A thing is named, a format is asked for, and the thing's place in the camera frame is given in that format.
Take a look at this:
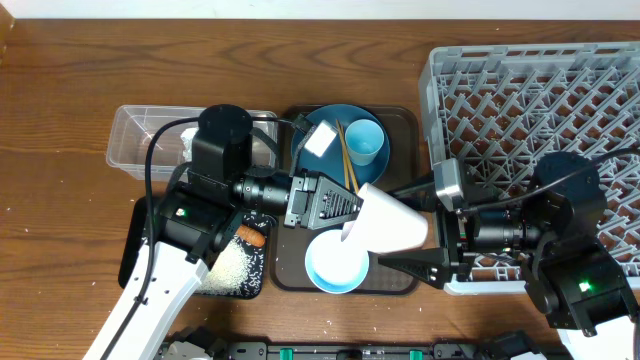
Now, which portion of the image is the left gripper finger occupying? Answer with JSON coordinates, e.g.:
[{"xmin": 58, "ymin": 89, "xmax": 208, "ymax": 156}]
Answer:
[
  {"xmin": 304, "ymin": 172, "xmax": 364, "ymax": 230},
  {"xmin": 289, "ymin": 113, "xmax": 317, "ymax": 175}
]

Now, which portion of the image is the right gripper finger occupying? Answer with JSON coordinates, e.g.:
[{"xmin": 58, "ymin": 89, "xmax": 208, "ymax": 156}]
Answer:
[
  {"xmin": 378, "ymin": 248, "xmax": 452, "ymax": 289},
  {"xmin": 387, "ymin": 172, "xmax": 439, "ymax": 210}
]

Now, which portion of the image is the pink cup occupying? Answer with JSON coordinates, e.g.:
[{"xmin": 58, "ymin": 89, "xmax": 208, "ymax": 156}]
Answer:
[{"xmin": 341, "ymin": 183, "xmax": 429, "ymax": 254}]

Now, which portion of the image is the light blue cup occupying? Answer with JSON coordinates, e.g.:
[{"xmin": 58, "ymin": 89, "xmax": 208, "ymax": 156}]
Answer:
[{"xmin": 345, "ymin": 119, "xmax": 385, "ymax": 166}]

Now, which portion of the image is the light blue bowl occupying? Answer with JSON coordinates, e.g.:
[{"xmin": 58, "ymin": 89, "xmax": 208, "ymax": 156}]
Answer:
[{"xmin": 304, "ymin": 229, "xmax": 370, "ymax": 294}]

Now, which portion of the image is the orange carrot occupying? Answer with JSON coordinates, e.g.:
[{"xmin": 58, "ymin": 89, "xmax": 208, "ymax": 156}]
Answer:
[{"xmin": 236, "ymin": 225, "xmax": 266, "ymax": 248}]

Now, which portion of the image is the white rice pile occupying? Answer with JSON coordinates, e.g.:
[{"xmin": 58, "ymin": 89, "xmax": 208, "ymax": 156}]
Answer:
[{"xmin": 195, "ymin": 235, "xmax": 266, "ymax": 299}]

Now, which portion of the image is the white napkin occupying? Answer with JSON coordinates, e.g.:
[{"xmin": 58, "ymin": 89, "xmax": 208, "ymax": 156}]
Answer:
[{"xmin": 180, "ymin": 127, "xmax": 198, "ymax": 162}]

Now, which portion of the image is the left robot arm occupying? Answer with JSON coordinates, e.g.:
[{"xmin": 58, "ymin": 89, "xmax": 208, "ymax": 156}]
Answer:
[{"xmin": 86, "ymin": 104, "xmax": 363, "ymax": 359}]

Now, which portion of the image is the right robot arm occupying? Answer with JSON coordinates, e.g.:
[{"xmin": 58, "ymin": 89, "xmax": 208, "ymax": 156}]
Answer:
[{"xmin": 378, "ymin": 148, "xmax": 639, "ymax": 338}]

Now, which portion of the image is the black waste tray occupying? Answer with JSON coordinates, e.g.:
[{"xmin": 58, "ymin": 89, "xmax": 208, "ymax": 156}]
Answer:
[{"xmin": 118, "ymin": 198, "xmax": 267, "ymax": 299}]

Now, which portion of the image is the grey dishwasher rack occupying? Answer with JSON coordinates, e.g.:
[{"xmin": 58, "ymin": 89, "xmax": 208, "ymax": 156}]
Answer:
[{"xmin": 419, "ymin": 42, "xmax": 639, "ymax": 288}]

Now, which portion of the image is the left wooden chopstick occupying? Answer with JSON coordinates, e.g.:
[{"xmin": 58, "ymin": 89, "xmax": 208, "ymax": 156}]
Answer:
[{"xmin": 335, "ymin": 118, "xmax": 351, "ymax": 190}]

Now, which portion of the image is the wooden chopstick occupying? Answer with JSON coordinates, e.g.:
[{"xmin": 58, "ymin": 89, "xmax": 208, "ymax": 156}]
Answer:
[
  {"xmin": 335, "ymin": 118, "xmax": 351, "ymax": 190},
  {"xmin": 342, "ymin": 126, "xmax": 360, "ymax": 193}
]

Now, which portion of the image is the dark blue plate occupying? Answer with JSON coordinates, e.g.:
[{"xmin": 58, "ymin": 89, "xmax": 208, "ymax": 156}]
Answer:
[{"xmin": 286, "ymin": 104, "xmax": 391, "ymax": 185}]

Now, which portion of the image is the right wooden chopstick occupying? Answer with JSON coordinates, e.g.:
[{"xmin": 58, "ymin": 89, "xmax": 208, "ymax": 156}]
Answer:
[{"xmin": 342, "ymin": 126, "xmax": 360, "ymax": 193}]

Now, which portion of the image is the brown serving tray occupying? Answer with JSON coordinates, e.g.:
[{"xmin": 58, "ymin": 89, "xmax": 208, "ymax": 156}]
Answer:
[{"xmin": 268, "ymin": 105, "xmax": 420, "ymax": 296}]

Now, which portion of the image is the clear plastic bin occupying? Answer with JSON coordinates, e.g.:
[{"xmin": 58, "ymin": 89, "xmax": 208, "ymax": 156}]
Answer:
[{"xmin": 107, "ymin": 104, "xmax": 280, "ymax": 183}]

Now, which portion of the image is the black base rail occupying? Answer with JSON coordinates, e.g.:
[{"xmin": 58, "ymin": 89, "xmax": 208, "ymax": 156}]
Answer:
[{"xmin": 153, "ymin": 329, "xmax": 546, "ymax": 360}]

